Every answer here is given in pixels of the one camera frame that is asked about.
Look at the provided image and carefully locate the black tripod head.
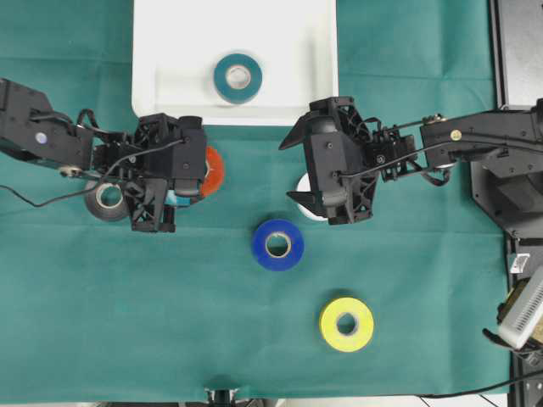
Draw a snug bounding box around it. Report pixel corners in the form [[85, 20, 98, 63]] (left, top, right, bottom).
[[206, 388, 265, 407]]

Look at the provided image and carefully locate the white plastic case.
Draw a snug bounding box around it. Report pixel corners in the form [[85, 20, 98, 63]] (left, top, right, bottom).
[[132, 1, 339, 125]]

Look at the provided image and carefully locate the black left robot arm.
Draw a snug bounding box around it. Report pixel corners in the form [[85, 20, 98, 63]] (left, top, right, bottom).
[[1, 79, 224, 232]]

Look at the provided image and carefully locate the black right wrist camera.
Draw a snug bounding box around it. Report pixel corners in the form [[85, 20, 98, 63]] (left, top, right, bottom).
[[306, 116, 361, 224]]

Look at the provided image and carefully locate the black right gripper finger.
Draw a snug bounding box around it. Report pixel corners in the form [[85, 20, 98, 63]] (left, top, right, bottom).
[[286, 191, 327, 220], [278, 118, 310, 150]]

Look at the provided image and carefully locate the red tape roll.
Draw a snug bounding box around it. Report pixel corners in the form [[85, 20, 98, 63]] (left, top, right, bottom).
[[206, 146, 225, 197]]

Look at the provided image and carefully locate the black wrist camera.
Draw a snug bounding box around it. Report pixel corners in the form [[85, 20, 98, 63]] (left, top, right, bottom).
[[306, 116, 361, 224], [137, 114, 207, 198]]

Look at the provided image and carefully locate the white power adapter box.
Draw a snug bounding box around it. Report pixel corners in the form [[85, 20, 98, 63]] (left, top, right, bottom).
[[498, 266, 542, 349]]

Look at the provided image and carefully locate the black camera cable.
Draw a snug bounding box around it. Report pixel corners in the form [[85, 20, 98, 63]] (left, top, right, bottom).
[[0, 135, 190, 208]]

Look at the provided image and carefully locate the green tape roll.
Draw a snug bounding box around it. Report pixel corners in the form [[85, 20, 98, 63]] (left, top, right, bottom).
[[213, 53, 263, 104]]

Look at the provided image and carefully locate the white tape roll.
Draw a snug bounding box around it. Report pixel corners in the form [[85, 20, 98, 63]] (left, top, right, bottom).
[[295, 173, 327, 222]]

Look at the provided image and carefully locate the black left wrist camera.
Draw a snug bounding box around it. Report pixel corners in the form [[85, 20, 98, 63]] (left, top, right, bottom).
[[137, 114, 207, 198]]

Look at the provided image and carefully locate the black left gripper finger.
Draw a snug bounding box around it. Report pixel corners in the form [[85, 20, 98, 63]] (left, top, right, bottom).
[[202, 147, 212, 197], [165, 190, 199, 207]]

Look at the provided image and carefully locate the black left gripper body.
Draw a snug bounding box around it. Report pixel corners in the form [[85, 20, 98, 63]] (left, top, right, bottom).
[[91, 126, 176, 232]]

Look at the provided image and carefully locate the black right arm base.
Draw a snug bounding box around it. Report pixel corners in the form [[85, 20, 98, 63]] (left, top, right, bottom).
[[470, 163, 542, 239]]

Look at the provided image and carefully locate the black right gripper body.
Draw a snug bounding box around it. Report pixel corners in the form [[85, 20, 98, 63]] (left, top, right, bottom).
[[308, 97, 417, 223]]

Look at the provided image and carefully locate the blue tape roll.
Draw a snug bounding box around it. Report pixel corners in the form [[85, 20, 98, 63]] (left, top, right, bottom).
[[251, 219, 305, 271]]

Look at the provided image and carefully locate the green table cloth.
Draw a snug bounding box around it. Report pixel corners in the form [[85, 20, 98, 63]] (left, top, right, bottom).
[[1, 1, 510, 403]]

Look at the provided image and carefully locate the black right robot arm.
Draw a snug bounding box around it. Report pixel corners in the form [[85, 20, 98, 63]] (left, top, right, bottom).
[[279, 97, 542, 225]]

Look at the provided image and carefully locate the black tape roll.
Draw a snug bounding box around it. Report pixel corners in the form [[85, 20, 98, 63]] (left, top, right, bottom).
[[84, 181, 128, 222]]

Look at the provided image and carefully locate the yellow tape roll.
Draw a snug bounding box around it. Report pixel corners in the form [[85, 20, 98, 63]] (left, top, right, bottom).
[[318, 297, 375, 353]]

